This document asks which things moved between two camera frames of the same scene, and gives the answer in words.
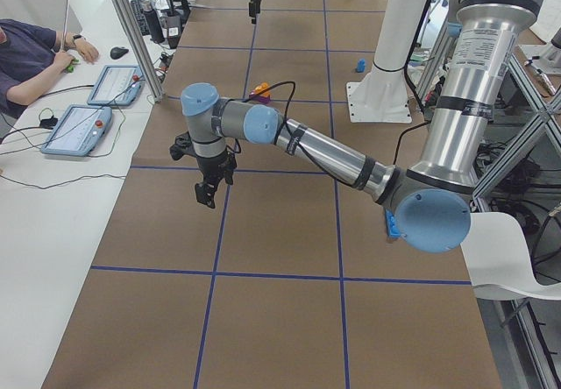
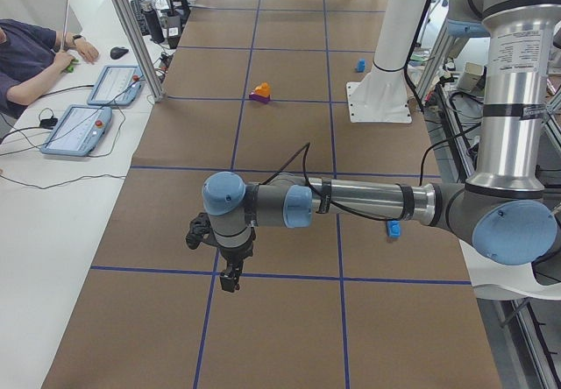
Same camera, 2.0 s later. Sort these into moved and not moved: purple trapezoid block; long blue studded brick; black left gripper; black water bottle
Moved: black left gripper
Not moved: black water bottle; purple trapezoid block; long blue studded brick
